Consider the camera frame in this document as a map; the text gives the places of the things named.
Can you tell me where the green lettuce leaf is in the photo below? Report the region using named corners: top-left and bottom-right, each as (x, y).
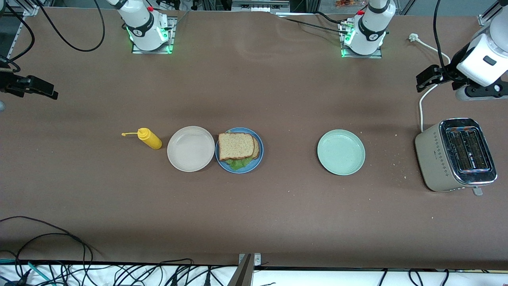
top-left (225, 129), bottom-right (254, 172)

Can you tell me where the teal cable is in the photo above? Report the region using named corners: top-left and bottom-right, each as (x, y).
top-left (0, 259), bottom-right (56, 286)

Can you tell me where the yellow squeeze bottle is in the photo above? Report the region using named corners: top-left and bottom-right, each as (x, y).
top-left (121, 128), bottom-right (163, 150)

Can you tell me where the pale green round plate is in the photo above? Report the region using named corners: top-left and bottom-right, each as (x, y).
top-left (317, 129), bottom-right (366, 176)

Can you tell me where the blue round plate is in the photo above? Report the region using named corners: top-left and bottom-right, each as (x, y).
top-left (215, 128), bottom-right (264, 174)

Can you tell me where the beige round plate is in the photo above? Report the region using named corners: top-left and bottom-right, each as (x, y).
top-left (167, 126), bottom-right (216, 172)

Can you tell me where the metal table bracket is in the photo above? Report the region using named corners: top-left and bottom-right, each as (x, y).
top-left (228, 253), bottom-right (262, 286)

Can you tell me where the white toaster power cable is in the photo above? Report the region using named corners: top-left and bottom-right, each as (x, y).
top-left (409, 33), bottom-right (451, 133)

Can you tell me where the black floor loop cable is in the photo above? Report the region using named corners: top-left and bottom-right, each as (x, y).
top-left (0, 216), bottom-right (94, 286)

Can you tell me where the aluminium frame profile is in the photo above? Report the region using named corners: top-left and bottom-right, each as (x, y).
top-left (0, 0), bottom-right (38, 17)
top-left (478, 0), bottom-right (501, 27)

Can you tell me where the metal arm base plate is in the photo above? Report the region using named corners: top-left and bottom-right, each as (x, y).
top-left (132, 17), bottom-right (175, 54)
top-left (341, 20), bottom-right (383, 59)

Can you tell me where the black looping cable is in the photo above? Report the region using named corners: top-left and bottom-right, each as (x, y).
top-left (37, 0), bottom-right (106, 52)

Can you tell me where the black base cable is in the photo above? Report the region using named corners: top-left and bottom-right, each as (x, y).
top-left (284, 11), bottom-right (350, 34)

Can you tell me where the beige chrome toaster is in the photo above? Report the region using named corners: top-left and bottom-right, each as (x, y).
top-left (415, 118), bottom-right (498, 196)

